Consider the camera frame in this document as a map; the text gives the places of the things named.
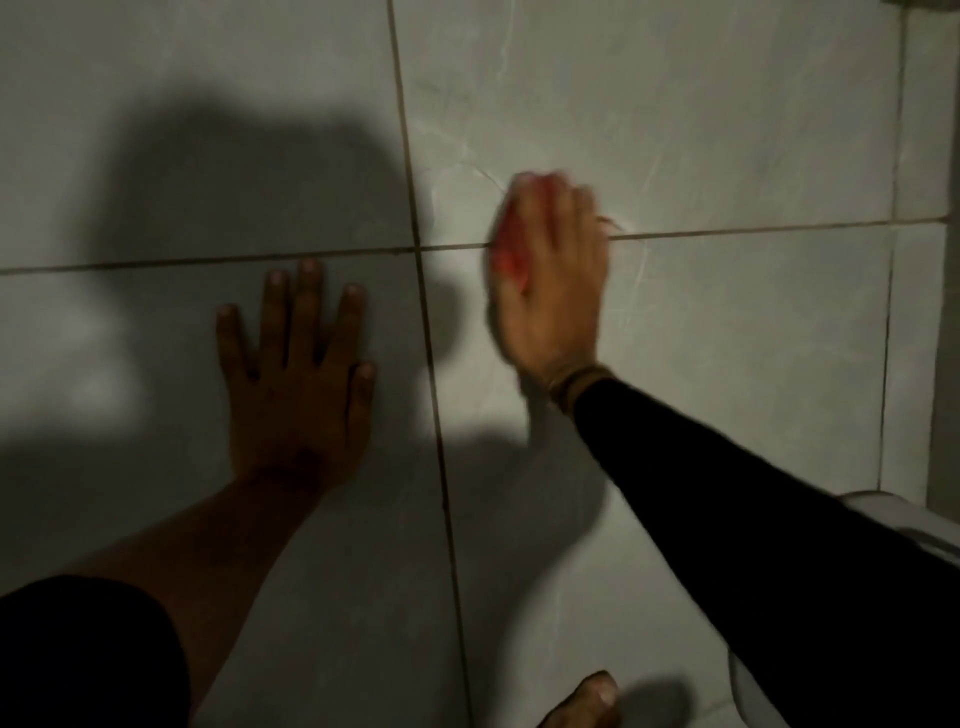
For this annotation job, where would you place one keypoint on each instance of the person's left hand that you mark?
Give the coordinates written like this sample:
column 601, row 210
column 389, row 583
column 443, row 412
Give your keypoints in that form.
column 296, row 416

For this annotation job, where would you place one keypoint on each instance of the person's right hand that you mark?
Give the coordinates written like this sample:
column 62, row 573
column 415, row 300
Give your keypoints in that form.
column 555, row 300

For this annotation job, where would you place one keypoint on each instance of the person's left little finger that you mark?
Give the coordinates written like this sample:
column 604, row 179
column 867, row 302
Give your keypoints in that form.
column 234, row 341

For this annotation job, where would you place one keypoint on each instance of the person's left thumb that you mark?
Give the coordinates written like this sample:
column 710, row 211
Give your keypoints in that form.
column 361, row 401

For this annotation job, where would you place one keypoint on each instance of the person's right fingers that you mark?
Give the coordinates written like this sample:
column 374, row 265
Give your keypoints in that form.
column 570, row 217

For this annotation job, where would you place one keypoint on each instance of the person's left middle finger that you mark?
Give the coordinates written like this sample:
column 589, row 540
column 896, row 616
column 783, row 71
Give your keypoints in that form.
column 306, row 307

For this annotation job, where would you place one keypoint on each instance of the red scrubbing sponge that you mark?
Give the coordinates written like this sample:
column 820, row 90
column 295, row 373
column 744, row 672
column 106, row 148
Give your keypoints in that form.
column 510, row 251

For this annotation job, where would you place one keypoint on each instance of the person's left forearm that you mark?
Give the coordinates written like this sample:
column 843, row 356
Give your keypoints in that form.
column 202, row 555

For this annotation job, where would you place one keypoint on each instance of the person's right forearm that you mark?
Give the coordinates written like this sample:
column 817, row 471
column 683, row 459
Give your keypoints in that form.
column 750, row 540

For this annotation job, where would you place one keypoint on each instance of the white toilet bowl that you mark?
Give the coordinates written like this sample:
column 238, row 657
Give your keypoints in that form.
column 911, row 521

